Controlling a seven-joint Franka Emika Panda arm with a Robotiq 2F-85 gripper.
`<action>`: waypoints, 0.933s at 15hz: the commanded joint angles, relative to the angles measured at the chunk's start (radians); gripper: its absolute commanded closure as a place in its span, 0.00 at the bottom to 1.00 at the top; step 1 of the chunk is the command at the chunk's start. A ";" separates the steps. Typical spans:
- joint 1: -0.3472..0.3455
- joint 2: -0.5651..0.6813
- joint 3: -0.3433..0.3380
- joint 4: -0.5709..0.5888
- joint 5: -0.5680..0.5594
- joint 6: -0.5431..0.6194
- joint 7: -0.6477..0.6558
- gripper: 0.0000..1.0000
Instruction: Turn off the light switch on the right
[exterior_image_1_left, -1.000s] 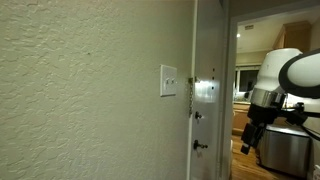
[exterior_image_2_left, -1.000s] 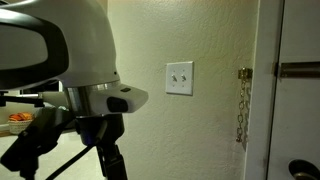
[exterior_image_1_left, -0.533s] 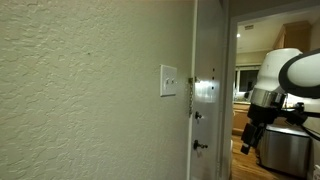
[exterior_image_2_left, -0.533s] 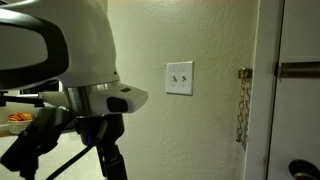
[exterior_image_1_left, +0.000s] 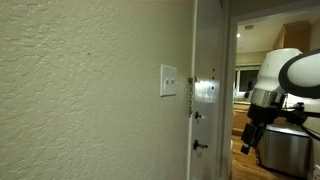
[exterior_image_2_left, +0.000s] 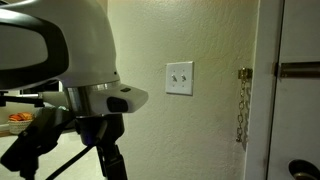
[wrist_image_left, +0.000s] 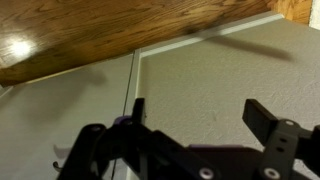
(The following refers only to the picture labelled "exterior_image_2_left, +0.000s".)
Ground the brass chain wall bracket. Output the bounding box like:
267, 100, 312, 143
237, 67, 253, 81

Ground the black cable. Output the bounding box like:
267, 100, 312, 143
45, 145, 95, 180

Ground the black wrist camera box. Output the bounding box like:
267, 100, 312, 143
0, 106, 77, 180

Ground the brass chain slide track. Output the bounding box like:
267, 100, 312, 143
271, 61, 320, 79

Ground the brass door chain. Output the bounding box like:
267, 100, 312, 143
235, 78, 250, 144

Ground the white double switch plate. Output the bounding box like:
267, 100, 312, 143
165, 60, 195, 97

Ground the black horizontal bar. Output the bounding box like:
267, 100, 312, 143
0, 91, 45, 108

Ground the dark round door knob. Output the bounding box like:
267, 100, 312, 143
288, 159, 320, 180

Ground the basket of oranges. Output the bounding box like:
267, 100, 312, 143
7, 112, 35, 136

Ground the white door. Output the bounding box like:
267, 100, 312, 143
266, 0, 320, 180

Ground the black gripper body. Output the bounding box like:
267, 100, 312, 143
74, 113, 129, 180

